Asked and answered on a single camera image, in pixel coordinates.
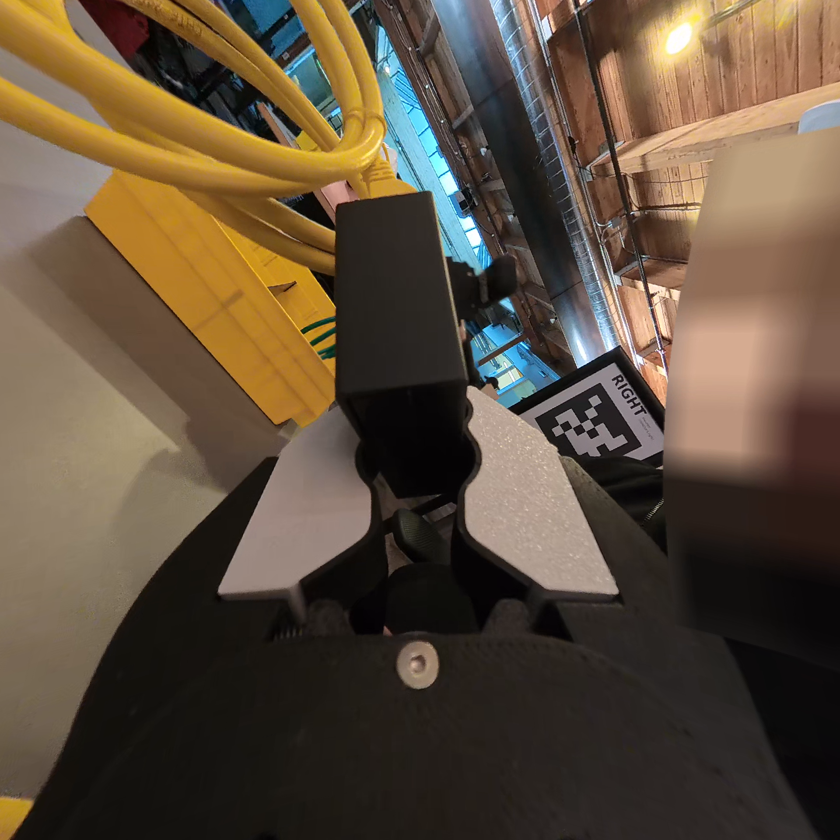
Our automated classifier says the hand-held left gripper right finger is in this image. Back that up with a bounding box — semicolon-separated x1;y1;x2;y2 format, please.
455;386;620;630

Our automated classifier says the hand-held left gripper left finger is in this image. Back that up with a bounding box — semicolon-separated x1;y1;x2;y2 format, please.
218;407;387;626

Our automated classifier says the green ethernet cable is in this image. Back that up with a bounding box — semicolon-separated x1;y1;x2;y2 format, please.
301;315;337;361

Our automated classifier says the black network switch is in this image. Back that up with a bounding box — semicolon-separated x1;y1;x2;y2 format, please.
333;192;470;500

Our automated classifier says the yellow plastic bin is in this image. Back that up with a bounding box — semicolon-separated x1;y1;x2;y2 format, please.
84;169;337;427
0;796;35;840

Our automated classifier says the person's black jacket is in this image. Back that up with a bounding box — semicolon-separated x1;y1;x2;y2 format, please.
581;455;840;840

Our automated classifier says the metal ventilation duct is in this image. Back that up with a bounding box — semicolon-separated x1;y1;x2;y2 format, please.
394;0;621;365

